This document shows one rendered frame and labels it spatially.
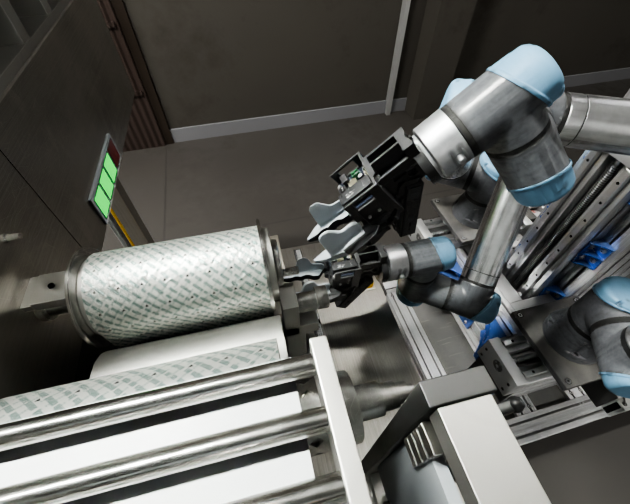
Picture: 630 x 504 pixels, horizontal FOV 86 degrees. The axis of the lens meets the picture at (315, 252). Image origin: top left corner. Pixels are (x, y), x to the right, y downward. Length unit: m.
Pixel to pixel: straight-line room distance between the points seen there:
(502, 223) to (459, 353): 1.01
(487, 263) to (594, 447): 1.41
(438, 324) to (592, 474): 0.84
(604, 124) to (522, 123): 0.20
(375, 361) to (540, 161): 0.55
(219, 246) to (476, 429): 0.37
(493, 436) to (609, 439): 1.89
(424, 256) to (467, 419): 0.49
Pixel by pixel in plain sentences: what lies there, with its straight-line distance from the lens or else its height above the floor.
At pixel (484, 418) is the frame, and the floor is 1.44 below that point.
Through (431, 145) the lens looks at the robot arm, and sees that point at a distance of 0.44.
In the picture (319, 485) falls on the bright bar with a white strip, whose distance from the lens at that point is 0.22.
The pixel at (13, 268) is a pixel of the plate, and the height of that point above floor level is 1.32.
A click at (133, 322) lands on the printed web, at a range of 0.53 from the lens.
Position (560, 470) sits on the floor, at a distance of 1.97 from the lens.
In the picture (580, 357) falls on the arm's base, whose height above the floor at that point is 0.84.
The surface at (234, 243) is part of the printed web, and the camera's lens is 0.49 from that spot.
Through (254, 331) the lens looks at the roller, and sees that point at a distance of 0.50.
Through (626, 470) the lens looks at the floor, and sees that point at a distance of 2.13.
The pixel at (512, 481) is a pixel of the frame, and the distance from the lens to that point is 0.26.
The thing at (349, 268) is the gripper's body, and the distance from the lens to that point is 0.65.
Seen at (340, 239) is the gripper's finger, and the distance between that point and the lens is 0.48.
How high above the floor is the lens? 1.67
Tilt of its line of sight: 51 degrees down
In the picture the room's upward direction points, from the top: straight up
